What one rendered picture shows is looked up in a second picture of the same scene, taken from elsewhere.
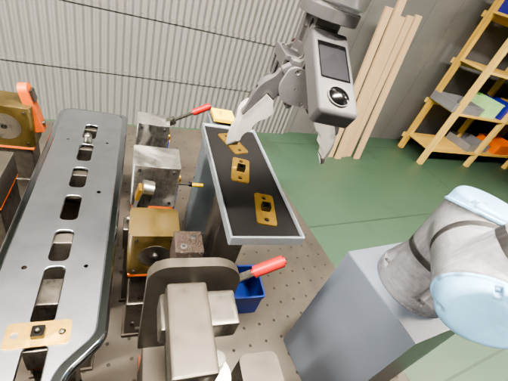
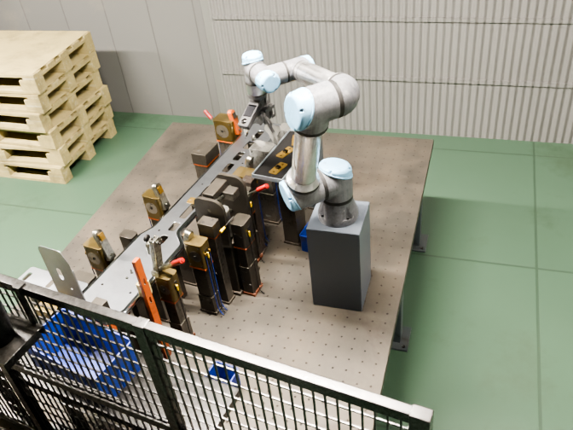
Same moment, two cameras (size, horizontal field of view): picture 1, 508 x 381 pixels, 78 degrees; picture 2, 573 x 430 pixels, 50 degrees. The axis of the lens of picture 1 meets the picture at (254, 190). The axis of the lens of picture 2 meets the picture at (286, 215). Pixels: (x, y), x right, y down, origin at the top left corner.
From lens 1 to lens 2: 2.12 m
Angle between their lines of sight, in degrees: 45
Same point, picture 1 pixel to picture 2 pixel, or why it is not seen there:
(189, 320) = (214, 185)
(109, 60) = (364, 67)
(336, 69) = (249, 113)
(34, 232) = (211, 174)
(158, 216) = (247, 171)
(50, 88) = not seen: hidden behind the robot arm
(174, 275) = (222, 178)
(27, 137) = (231, 137)
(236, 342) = (297, 263)
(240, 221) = (262, 170)
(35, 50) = not seen: hidden behind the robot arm
